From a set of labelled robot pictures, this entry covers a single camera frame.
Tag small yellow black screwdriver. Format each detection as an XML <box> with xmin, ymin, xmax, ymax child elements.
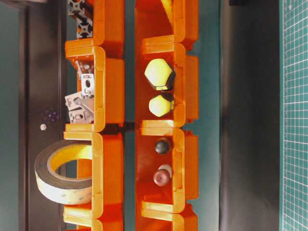
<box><xmin>149</xmin><ymin>93</ymin><xmax>175</xmax><ymax>117</ymax></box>

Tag orange bin with screwdrivers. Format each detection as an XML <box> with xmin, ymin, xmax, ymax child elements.
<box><xmin>135</xmin><ymin>35</ymin><xmax>199</xmax><ymax>128</ymax></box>

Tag large yellow black screwdriver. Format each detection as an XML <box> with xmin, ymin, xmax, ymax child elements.
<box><xmin>144</xmin><ymin>58</ymin><xmax>176</xmax><ymax>90</ymax></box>

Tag orange bin dark screwdrivers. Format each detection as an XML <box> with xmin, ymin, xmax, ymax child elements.
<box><xmin>135</xmin><ymin>128</ymin><xmax>199</xmax><ymax>213</ymax></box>

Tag orange bin with brackets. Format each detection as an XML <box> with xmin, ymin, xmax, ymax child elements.
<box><xmin>65</xmin><ymin>40</ymin><xmax>125</xmax><ymax>132</ymax></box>

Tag orange bin with tape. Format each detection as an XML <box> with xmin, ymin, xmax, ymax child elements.
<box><xmin>64</xmin><ymin>132</ymin><xmax>124</xmax><ymax>219</ymax></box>

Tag orange top bin yellow item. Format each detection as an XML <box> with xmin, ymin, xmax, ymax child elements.
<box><xmin>135</xmin><ymin>0</ymin><xmax>199</xmax><ymax>50</ymax></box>

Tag black table mat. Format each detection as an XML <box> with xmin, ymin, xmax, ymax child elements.
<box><xmin>219</xmin><ymin>0</ymin><xmax>280</xmax><ymax>231</ymax></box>

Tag orange bin with extrusions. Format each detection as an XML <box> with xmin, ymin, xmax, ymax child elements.
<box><xmin>91</xmin><ymin>0</ymin><xmax>125</xmax><ymax>48</ymax></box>

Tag roll of foam tape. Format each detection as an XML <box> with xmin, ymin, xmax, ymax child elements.
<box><xmin>34</xmin><ymin>140</ymin><xmax>93</xmax><ymax>205</ymax></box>

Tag black aluminium extrusion profile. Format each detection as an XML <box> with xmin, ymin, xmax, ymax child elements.
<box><xmin>76</xmin><ymin>16</ymin><xmax>93</xmax><ymax>39</ymax></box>

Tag green grid cutting mat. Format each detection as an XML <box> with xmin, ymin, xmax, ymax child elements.
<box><xmin>280</xmin><ymin>0</ymin><xmax>308</xmax><ymax>231</ymax></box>

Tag dark round handled screwdriver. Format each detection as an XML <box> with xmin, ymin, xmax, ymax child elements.
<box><xmin>155</xmin><ymin>138</ymin><xmax>171</xmax><ymax>154</ymax></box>

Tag red white handled screwdriver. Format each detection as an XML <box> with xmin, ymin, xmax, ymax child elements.
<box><xmin>158</xmin><ymin>164</ymin><xmax>172</xmax><ymax>178</ymax></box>

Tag brown handled screwdriver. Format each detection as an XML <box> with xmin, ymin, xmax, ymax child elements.
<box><xmin>153</xmin><ymin>169</ymin><xmax>171</xmax><ymax>187</ymax></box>

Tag silver corner bracket lower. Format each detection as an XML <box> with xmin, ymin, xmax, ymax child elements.
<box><xmin>69</xmin><ymin>109</ymin><xmax>94</xmax><ymax>124</ymax></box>

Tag silver corner bracket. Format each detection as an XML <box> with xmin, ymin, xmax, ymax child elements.
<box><xmin>64</xmin><ymin>91</ymin><xmax>94</xmax><ymax>114</ymax></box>
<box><xmin>81</xmin><ymin>73</ymin><xmax>95</xmax><ymax>96</ymax></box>
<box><xmin>69</xmin><ymin>109</ymin><xmax>94</xmax><ymax>124</ymax></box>

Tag silver corner bracket upper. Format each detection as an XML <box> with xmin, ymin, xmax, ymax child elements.
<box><xmin>64</xmin><ymin>91</ymin><xmax>94</xmax><ymax>114</ymax></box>

